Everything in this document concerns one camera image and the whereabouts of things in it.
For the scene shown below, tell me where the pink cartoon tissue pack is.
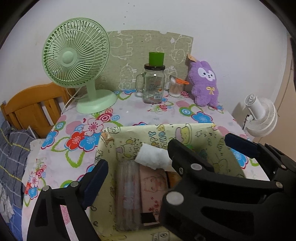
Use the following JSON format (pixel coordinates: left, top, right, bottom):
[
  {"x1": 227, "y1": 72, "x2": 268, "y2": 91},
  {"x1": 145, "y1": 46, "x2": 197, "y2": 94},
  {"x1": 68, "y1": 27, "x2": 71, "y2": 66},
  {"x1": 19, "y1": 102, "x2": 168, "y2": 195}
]
[{"x1": 139, "y1": 165, "x2": 168, "y2": 226}]

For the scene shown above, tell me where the white cloth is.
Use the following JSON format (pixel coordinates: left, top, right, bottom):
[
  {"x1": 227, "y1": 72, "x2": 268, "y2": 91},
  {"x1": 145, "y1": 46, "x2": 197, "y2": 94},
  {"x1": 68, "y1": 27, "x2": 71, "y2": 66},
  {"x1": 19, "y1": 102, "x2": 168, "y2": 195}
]
[
  {"x1": 134, "y1": 143, "x2": 175, "y2": 172},
  {"x1": 0, "y1": 184, "x2": 14, "y2": 223}
]

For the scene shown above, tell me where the clear pack of straws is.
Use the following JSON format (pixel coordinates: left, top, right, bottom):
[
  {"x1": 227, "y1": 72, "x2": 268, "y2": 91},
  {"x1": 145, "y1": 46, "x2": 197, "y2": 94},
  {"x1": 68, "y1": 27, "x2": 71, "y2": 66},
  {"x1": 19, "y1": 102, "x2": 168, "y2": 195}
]
[{"x1": 115, "y1": 160, "x2": 141, "y2": 231}]

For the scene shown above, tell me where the beige door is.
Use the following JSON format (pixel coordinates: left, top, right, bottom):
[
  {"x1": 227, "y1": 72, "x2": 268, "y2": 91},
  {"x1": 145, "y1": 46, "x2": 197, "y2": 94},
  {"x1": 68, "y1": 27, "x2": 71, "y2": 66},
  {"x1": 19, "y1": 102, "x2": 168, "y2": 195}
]
[{"x1": 254, "y1": 35, "x2": 296, "y2": 160}]

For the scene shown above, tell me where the crumpled white cloth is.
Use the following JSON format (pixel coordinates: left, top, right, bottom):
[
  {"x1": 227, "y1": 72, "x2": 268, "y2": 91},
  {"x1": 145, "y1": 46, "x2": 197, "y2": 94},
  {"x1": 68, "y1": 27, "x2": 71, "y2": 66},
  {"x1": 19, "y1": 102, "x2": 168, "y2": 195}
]
[{"x1": 0, "y1": 184, "x2": 14, "y2": 223}]

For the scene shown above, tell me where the white standing fan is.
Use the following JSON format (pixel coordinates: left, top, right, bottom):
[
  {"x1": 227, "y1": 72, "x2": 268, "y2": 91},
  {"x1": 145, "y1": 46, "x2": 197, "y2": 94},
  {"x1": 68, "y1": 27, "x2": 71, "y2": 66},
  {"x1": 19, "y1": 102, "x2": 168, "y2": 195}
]
[{"x1": 232, "y1": 94, "x2": 278, "y2": 138}]

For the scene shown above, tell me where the yellow cartoon fabric storage box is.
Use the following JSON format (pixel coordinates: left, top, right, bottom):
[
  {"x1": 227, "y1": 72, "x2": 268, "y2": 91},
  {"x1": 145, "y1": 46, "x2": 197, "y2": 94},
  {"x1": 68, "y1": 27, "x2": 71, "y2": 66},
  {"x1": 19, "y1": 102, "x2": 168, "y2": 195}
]
[{"x1": 91, "y1": 123, "x2": 244, "y2": 240}]

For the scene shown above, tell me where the white folded blanket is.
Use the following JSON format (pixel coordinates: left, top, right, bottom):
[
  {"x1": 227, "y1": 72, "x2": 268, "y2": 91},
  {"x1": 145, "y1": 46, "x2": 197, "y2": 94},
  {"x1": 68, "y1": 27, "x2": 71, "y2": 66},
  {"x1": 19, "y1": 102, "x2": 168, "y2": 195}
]
[{"x1": 22, "y1": 138, "x2": 45, "y2": 185}]

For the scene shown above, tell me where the floral tablecloth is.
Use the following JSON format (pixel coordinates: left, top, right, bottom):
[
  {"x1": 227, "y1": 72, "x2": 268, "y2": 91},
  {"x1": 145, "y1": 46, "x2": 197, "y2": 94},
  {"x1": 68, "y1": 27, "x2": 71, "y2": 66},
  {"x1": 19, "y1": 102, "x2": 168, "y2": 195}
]
[{"x1": 22, "y1": 90, "x2": 267, "y2": 240}]

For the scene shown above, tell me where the grey plaid pillow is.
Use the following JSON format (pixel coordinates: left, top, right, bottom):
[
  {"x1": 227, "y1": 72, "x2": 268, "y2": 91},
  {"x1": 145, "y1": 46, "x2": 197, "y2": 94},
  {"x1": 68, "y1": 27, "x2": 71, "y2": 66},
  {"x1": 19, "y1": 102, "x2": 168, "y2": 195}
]
[{"x1": 1, "y1": 121, "x2": 34, "y2": 209}]

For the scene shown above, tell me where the purple plush bunny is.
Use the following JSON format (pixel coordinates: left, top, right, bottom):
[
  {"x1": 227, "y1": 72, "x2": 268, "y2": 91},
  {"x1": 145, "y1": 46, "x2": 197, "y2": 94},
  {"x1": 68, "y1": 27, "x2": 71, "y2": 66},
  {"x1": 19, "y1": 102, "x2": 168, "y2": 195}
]
[{"x1": 188, "y1": 54, "x2": 219, "y2": 108}]

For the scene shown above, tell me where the wooden bed headboard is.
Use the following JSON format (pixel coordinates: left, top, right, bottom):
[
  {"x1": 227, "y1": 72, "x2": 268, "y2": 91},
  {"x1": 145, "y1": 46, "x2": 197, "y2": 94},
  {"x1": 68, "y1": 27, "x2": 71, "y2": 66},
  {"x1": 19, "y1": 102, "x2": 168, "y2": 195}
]
[{"x1": 1, "y1": 83, "x2": 75, "y2": 138}]

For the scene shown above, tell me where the toothpick jar orange lid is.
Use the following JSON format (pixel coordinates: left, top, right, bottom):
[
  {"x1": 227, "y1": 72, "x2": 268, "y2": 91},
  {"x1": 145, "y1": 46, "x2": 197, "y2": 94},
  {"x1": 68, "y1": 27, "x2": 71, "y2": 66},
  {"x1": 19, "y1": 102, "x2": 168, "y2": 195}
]
[{"x1": 169, "y1": 75, "x2": 189, "y2": 97}]

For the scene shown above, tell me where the glass mason jar mug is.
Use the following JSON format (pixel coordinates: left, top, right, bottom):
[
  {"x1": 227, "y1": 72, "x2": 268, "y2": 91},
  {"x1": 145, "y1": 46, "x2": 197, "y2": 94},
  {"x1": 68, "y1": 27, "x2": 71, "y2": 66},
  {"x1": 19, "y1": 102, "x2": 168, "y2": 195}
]
[{"x1": 135, "y1": 64, "x2": 166, "y2": 104}]

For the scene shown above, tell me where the green cup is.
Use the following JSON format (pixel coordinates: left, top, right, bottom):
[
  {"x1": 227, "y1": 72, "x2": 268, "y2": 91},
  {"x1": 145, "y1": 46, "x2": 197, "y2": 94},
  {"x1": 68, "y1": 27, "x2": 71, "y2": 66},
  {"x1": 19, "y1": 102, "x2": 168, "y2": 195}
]
[{"x1": 149, "y1": 52, "x2": 165, "y2": 67}]

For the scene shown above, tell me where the green cartoon placemat board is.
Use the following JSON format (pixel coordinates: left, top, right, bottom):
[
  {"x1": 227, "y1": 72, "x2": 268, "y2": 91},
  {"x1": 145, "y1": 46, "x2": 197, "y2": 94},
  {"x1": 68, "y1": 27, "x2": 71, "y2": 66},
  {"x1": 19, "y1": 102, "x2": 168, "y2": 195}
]
[{"x1": 95, "y1": 30, "x2": 193, "y2": 91}]

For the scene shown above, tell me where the green desk fan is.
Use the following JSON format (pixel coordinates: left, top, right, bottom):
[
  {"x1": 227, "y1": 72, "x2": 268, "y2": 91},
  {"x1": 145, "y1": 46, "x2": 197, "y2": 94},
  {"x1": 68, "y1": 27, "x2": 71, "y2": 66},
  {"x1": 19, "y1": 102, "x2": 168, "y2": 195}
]
[{"x1": 42, "y1": 18, "x2": 117, "y2": 114}]

